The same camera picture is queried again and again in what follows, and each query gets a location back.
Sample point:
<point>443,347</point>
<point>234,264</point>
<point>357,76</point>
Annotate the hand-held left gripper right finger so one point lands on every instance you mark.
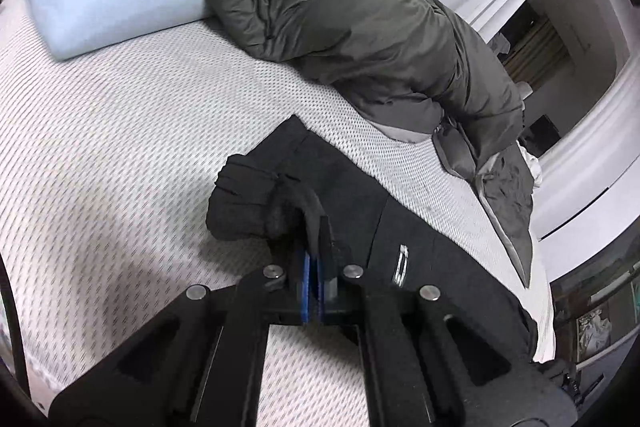
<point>320,287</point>

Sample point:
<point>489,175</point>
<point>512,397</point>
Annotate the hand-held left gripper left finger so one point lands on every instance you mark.
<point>302,279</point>

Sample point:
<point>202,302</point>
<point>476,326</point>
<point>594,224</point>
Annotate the black pants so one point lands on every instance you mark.
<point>350,187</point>

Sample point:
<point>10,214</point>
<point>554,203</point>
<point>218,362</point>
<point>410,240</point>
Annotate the dark grey duvet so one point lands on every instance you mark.
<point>350,32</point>

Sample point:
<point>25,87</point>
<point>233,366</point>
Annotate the white mesh mattress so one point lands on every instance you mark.
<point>125,132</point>

